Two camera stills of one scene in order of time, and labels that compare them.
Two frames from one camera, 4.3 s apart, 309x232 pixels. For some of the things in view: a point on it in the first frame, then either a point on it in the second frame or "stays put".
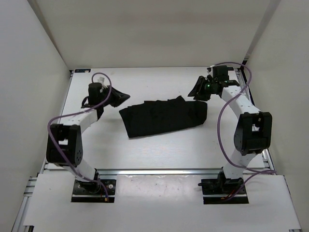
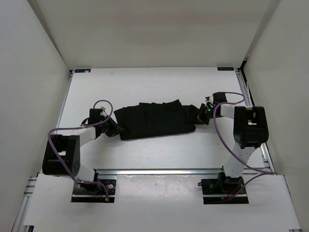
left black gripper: [119, 97] to [115, 130]
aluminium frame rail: [241, 75] stays put
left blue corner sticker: [82, 70] stays put
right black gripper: [198, 92] to [201, 117]
